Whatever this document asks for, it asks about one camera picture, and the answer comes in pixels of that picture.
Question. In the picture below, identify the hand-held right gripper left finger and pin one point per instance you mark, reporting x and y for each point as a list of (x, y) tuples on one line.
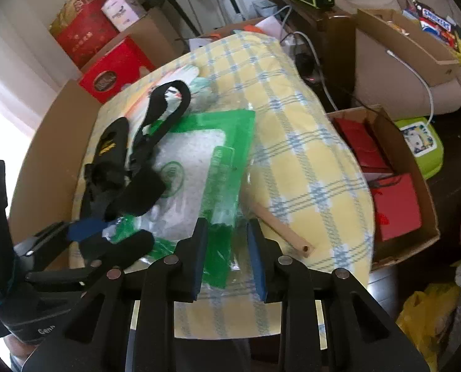
[(199, 263)]

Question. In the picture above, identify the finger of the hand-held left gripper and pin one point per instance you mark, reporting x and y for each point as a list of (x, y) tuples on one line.
[(85, 230), (129, 244)]

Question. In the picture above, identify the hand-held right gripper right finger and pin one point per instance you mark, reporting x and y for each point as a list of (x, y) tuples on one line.
[(258, 265)]

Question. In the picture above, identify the black insole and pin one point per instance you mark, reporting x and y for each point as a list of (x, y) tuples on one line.
[(137, 193)]

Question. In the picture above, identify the green and white plastic package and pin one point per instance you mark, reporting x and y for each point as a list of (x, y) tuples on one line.
[(199, 143)]

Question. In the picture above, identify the green plastic comb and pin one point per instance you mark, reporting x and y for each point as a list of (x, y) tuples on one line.
[(221, 178)]

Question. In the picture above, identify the yellow plaid cloth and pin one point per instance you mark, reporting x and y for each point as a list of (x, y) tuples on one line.
[(300, 124)]

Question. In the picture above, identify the red paper bag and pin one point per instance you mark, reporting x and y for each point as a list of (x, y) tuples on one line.
[(362, 147), (397, 209)]

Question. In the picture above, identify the red gift box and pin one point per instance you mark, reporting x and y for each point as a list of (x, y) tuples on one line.
[(116, 71)]

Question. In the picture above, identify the yellow plastic bag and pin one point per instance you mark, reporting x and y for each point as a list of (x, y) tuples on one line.
[(424, 317)]

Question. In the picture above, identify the cardboard box with red bags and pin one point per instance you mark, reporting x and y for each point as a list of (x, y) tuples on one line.
[(405, 139)]

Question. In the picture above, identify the large red box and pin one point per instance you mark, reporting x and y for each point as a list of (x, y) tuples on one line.
[(87, 35)]

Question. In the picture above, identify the green lidded container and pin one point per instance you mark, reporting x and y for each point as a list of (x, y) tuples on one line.
[(420, 143)]

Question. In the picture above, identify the large brown cardboard box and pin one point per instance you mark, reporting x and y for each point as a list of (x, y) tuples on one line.
[(153, 35)]

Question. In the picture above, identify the beige sofa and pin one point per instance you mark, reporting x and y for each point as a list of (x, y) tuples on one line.
[(374, 85)]

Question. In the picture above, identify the pink and white small box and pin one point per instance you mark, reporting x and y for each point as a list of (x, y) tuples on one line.
[(122, 9)]

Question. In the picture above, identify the white paper bag orange print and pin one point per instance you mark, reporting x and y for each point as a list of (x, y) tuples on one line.
[(267, 27)]

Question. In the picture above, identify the dark wooden cabinet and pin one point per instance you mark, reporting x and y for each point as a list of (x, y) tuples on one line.
[(331, 35)]

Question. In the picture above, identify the shallow cardboard tray box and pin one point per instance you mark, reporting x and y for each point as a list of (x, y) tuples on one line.
[(409, 46)]

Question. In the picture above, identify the pile of snack packets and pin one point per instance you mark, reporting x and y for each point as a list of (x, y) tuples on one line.
[(436, 23)]

